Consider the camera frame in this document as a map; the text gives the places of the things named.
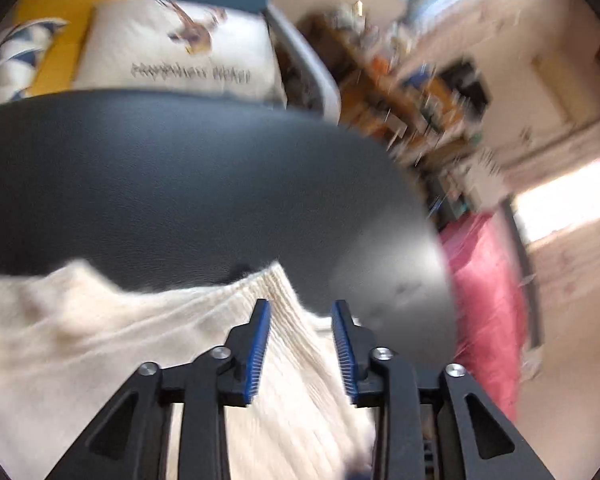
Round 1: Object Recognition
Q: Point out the cream knit sweater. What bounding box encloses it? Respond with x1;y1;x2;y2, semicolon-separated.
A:
0;260;375;479

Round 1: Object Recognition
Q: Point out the pink quilted blanket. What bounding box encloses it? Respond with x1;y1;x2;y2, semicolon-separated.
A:
440;214;527;420

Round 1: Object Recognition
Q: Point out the white deer print pillow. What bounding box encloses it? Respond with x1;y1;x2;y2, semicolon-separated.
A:
72;0;287;105

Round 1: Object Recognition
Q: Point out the triangle pattern pillow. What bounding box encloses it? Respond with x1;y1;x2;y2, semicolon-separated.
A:
0;18;68;105

